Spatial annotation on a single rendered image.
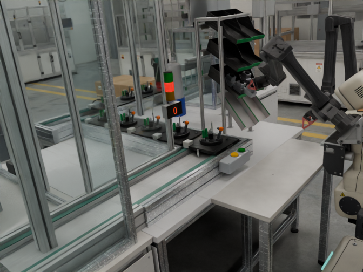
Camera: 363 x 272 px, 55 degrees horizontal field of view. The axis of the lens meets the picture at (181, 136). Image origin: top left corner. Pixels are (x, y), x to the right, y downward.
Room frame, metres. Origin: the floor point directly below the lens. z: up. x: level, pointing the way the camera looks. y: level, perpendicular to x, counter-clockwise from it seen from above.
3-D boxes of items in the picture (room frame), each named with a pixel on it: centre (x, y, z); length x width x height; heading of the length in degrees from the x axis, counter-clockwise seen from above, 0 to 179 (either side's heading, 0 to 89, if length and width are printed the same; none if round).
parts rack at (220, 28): (2.29, -0.32, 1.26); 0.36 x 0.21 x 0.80; 138
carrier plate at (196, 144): (1.93, -0.17, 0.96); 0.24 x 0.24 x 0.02; 48
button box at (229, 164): (1.73, -0.28, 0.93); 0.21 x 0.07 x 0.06; 138
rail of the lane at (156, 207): (1.63, -0.10, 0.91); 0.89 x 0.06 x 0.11; 138
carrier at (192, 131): (2.11, 0.02, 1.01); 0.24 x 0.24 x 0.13; 48
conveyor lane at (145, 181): (1.73, 0.05, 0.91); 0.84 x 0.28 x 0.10; 138
